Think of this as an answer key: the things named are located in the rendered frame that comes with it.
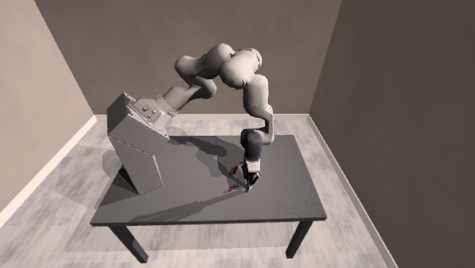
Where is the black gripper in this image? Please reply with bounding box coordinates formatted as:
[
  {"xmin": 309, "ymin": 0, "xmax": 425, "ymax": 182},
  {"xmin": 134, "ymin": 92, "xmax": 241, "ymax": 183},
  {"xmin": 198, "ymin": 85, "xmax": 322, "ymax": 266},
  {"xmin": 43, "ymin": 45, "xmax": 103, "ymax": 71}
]
[{"xmin": 241, "ymin": 164, "xmax": 261, "ymax": 190}]

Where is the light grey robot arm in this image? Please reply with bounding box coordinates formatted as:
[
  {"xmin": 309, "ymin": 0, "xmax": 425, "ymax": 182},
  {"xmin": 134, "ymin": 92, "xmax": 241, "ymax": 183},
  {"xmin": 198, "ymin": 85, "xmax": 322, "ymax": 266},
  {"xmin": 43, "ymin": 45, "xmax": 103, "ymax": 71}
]
[{"xmin": 128, "ymin": 44, "xmax": 274, "ymax": 173}]

